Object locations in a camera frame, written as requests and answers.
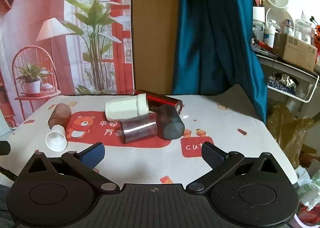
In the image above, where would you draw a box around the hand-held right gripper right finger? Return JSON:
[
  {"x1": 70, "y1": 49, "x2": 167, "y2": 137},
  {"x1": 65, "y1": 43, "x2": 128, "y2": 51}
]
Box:
[{"x1": 186, "y1": 142, "x2": 280, "y2": 193}]

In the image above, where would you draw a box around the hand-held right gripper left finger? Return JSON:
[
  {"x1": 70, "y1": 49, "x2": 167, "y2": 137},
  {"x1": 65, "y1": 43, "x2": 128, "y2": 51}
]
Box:
[{"x1": 26, "y1": 142, "x2": 120, "y2": 192}]

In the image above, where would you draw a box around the small white cup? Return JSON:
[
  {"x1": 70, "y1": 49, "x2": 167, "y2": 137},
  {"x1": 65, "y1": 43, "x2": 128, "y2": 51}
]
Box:
[{"x1": 45, "y1": 125, "x2": 67, "y2": 152}]

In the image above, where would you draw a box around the brown translucent cup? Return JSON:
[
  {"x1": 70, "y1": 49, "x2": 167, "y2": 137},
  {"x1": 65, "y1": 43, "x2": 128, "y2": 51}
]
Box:
[{"x1": 47, "y1": 103, "x2": 72, "y2": 130}]

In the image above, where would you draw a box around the dark grey translucent cup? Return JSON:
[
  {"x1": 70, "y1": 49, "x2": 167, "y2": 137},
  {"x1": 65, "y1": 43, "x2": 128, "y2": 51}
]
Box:
[{"x1": 155, "y1": 104, "x2": 185, "y2": 140}]

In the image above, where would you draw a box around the clear purple tinted cup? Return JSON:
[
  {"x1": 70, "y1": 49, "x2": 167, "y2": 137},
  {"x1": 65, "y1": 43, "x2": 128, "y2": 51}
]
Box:
[{"x1": 120, "y1": 114, "x2": 160, "y2": 145}]

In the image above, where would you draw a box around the white lidded cup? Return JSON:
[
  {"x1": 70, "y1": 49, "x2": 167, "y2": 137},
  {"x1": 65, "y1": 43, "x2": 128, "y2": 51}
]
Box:
[{"x1": 105, "y1": 93, "x2": 150, "y2": 121}]

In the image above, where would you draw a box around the red metallic cup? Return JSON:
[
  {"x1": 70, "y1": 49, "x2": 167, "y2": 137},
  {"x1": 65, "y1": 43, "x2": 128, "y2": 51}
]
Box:
[{"x1": 132, "y1": 89, "x2": 183, "y2": 116}]

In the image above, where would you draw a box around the bear printed tablecloth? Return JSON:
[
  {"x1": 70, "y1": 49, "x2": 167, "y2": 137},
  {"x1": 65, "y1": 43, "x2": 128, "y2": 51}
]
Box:
[{"x1": 5, "y1": 84, "x2": 300, "y2": 193}]

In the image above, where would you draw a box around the yellow plastic bag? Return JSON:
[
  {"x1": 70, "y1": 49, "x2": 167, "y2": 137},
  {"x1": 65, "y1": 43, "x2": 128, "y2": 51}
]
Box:
[{"x1": 266, "y1": 102, "x2": 316, "y2": 168}]

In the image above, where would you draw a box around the blue patterned pouch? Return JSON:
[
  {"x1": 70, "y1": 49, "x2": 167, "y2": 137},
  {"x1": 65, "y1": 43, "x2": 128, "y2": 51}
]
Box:
[{"x1": 267, "y1": 73, "x2": 298, "y2": 95}]

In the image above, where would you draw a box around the white green plastic bag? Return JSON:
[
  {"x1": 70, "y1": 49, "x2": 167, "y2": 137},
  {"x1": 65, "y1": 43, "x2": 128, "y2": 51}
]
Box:
[{"x1": 295, "y1": 165, "x2": 320, "y2": 208}]

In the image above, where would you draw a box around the red white packet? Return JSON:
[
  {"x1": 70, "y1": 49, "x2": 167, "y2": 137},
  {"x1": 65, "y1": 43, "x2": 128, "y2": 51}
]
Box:
[{"x1": 292, "y1": 205, "x2": 320, "y2": 226}]

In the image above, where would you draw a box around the teal curtain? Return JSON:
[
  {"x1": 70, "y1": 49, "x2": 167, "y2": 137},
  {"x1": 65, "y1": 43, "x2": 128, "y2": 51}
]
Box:
[{"x1": 171, "y1": 0, "x2": 268, "y2": 125}]

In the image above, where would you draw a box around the cardboard box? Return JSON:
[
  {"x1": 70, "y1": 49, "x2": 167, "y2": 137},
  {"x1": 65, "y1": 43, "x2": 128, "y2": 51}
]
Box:
[{"x1": 272, "y1": 32, "x2": 318, "y2": 72}]

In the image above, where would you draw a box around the white bottle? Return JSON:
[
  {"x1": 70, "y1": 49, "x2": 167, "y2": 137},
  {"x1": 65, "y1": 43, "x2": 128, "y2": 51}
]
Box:
[{"x1": 264, "y1": 19, "x2": 277, "y2": 47}]

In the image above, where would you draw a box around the brown wooden board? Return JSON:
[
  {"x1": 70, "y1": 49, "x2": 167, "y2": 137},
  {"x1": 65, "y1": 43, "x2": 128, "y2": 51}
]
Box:
[{"x1": 130, "y1": 0, "x2": 181, "y2": 95}]

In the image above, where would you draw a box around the white brush holder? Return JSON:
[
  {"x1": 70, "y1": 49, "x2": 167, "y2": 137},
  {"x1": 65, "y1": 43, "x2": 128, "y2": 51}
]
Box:
[{"x1": 252, "y1": 0, "x2": 266, "y2": 21}]

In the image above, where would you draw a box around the clear plastic organizer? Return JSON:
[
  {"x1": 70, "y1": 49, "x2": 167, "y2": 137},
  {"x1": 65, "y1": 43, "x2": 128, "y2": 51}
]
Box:
[{"x1": 294, "y1": 9, "x2": 316, "y2": 44}]

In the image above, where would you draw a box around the orange flower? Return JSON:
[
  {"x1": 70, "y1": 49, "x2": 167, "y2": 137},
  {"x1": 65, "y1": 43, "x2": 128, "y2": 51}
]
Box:
[{"x1": 310, "y1": 15, "x2": 320, "y2": 45}]

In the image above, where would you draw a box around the white wire shelf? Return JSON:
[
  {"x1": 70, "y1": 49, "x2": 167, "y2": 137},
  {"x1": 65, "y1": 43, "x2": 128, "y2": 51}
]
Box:
[{"x1": 251, "y1": 44, "x2": 320, "y2": 103}]

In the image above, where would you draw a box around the wall poster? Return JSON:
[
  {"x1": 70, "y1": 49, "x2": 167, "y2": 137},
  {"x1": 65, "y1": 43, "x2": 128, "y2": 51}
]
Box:
[{"x1": 0, "y1": 0, "x2": 136, "y2": 128}]

